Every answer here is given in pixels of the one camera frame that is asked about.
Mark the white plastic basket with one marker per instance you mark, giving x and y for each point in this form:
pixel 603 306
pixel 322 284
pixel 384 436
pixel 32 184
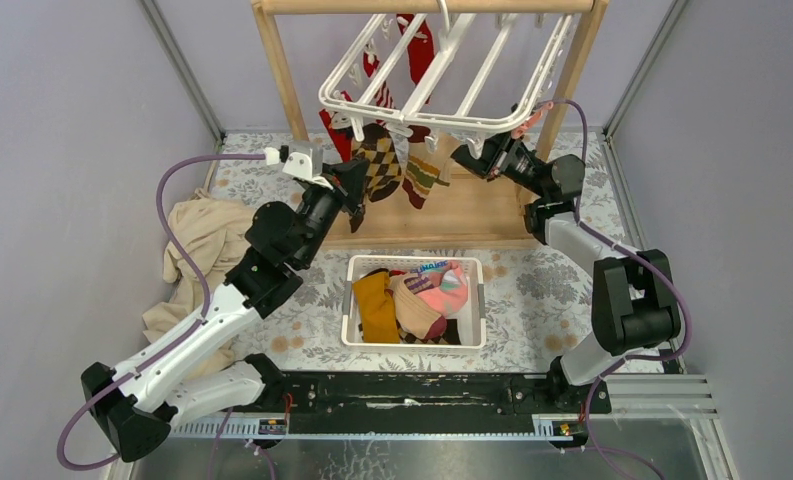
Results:
pixel 471 317

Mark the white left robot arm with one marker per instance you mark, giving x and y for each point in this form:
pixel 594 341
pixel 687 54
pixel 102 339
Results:
pixel 139 401

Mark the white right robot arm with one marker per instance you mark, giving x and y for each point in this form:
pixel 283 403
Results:
pixel 634 304

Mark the red bow sock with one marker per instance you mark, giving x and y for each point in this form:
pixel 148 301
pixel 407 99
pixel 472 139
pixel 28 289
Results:
pixel 339 128

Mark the beige sock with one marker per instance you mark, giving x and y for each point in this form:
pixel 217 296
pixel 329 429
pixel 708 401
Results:
pixel 426 168

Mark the plain red sock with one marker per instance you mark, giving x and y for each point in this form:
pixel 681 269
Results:
pixel 421 51

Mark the pink purple striped sock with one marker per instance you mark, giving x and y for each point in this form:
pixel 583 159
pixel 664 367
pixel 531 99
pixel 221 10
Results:
pixel 411 313

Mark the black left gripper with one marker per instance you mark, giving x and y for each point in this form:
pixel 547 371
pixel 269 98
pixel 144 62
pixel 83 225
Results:
pixel 349 177

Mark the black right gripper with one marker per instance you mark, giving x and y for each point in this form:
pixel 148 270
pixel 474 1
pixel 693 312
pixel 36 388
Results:
pixel 494 159

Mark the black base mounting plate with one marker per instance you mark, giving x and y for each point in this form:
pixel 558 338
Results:
pixel 343 403

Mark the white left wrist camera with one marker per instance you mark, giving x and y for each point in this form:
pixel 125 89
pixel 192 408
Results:
pixel 301 160

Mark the beige crumpled cloth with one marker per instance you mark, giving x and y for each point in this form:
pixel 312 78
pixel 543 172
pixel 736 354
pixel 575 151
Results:
pixel 211 232

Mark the wooden hanger stand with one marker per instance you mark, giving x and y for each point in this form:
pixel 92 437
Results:
pixel 465 212

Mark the pink patterned sock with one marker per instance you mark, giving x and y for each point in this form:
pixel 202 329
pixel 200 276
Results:
pixel 449 289

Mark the brown yellow argyle sock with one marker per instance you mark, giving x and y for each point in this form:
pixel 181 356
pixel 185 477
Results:
pixel 442 332

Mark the mustard yellow sock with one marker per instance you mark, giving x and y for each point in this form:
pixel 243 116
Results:
pixel 376 306

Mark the white plastic clip hanger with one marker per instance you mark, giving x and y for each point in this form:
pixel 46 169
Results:
pixel 444 99

